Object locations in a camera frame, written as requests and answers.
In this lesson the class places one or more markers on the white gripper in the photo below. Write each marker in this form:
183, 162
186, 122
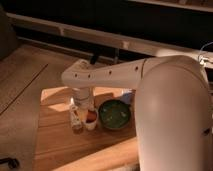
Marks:
83, 97

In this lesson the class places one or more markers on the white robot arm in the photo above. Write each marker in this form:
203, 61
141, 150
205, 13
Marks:
172, 108

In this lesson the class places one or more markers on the white ceramic cup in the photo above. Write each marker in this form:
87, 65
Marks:
91, 125

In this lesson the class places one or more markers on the white bottle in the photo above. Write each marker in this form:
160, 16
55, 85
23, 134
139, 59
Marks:
76, 123

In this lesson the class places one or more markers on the green bowl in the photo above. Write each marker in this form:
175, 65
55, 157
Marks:
114, 114

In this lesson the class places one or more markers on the blue cloth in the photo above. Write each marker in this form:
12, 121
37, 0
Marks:
128, 96

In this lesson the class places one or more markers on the black chair caster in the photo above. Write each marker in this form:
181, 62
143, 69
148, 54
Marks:
12, 162

